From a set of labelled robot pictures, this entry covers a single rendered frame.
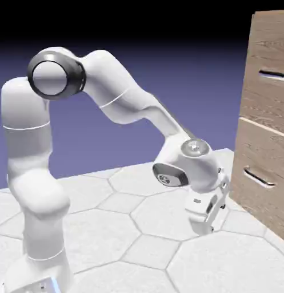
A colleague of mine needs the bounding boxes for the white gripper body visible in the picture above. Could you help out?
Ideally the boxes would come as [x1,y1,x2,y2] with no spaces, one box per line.
[186,173,230,236]

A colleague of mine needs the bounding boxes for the light wood cabinet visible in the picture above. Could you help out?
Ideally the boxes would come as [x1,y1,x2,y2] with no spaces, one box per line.
[228,10,284,243]

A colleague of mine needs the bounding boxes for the tall wood drawer front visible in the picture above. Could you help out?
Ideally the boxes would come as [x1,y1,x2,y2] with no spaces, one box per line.
[238,10,284,138]

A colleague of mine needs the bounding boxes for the short silver drawer handle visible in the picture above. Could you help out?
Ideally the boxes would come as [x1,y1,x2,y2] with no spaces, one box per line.
[243,166,277,189]

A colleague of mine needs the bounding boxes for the long silver drawer handle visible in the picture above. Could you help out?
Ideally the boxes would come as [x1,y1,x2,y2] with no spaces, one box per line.
[258,69,284,82]

